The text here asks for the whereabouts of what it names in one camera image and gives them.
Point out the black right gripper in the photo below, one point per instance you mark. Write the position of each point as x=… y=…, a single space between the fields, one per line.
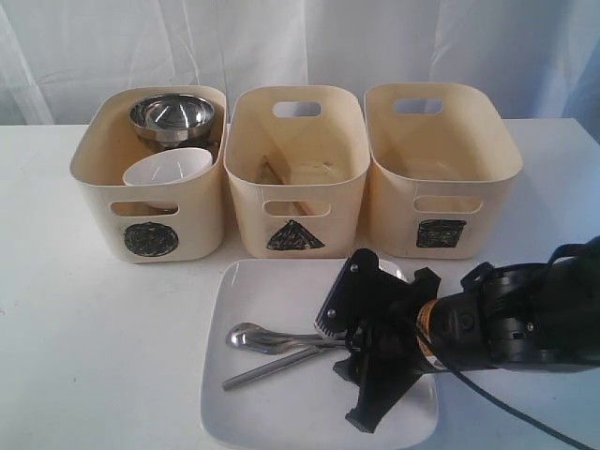
x=389 y=353

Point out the small stainless steel fork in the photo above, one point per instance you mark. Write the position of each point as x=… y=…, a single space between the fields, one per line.
x=275 y=341

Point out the stainless steel spoon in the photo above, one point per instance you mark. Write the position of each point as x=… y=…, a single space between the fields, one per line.
x=237 y=338

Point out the stainless steel knife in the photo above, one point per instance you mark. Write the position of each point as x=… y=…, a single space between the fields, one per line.
x=270 y=369

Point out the white plastic bowl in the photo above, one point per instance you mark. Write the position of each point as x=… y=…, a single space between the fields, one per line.
x=175 y=166

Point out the stainless steel bowl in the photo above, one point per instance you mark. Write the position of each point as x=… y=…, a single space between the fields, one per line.
x=172 y=118

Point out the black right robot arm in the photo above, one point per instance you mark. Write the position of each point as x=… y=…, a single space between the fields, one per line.
x=541 y=316

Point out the white square plate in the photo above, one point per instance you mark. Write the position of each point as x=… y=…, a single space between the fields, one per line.
x=302 y=407

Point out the cream bin with circle mark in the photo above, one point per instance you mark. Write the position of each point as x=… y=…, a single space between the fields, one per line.
x=166 y=223

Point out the cream bin with triangle mark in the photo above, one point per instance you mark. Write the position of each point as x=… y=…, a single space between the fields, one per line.
x=315 y=136

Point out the cream bin with square mark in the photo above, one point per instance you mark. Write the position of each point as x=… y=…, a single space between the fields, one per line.
x=443 y=163

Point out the white backdrop curtain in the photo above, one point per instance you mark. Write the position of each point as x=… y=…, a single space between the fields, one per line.
x=61 y=59

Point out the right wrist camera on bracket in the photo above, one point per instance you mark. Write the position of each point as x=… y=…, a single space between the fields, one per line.
x=361 y=293

